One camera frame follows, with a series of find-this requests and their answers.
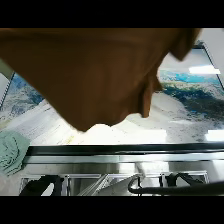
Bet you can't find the brown T-shirt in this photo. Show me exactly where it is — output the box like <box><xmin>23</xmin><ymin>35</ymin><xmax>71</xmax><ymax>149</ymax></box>
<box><xmin>0</xmin><ymin>28</ymin><xmax>203</xmax><ymax>133</ymax></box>

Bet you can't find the pale green garment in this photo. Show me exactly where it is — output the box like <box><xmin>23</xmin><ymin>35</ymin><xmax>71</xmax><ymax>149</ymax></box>
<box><xmin>0</xmin><ymin>129</ymin><xmax>32</xmax><ymax>177</ymax></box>

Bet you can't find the silver frame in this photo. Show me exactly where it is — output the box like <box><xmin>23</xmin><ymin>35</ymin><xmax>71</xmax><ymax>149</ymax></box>
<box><xmin>18</xmin><ymin>151</ymin><xmax>224</xmax><ymax>197</ymax></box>

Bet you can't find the black cable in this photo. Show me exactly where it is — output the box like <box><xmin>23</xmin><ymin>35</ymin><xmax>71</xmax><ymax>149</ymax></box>
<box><xmin>127</xmin><ymin>174</ymin><xmax>224</xmax><ymax>197</ymax></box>

